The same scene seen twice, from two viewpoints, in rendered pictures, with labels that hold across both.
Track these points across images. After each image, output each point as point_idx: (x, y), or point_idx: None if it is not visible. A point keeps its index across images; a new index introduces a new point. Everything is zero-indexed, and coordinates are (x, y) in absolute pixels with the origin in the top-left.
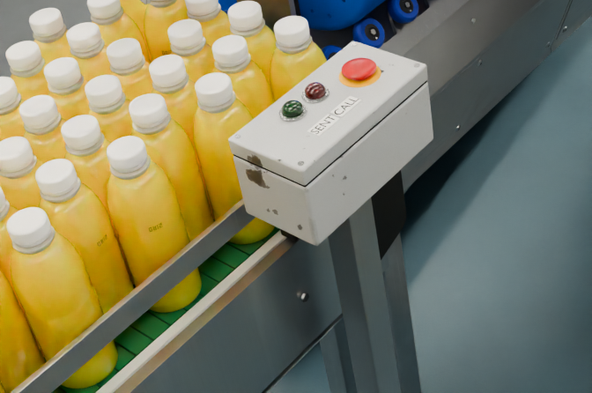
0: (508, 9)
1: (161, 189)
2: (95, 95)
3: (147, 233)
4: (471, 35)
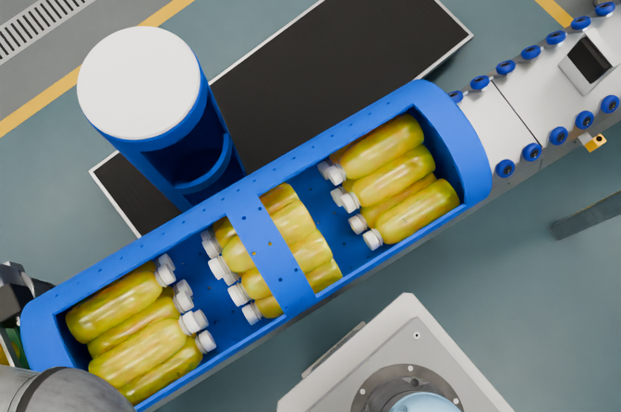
0: (249, 347)
1: None
2: None
3: None
4: (213, 369)
